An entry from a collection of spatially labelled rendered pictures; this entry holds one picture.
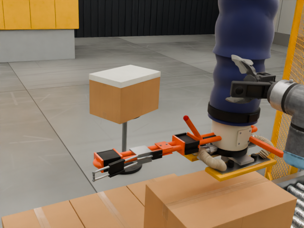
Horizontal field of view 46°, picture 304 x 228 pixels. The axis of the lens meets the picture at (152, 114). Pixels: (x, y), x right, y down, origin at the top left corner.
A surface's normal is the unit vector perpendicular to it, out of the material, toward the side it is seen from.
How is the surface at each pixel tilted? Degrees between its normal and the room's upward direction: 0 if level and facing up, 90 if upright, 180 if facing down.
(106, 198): 0
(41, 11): 90
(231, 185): 0
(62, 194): 0
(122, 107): 90
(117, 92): 90
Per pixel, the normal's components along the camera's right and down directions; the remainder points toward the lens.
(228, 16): -0.79, -0.10
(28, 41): 0.48, 0.33
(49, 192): 0.05, -0.94
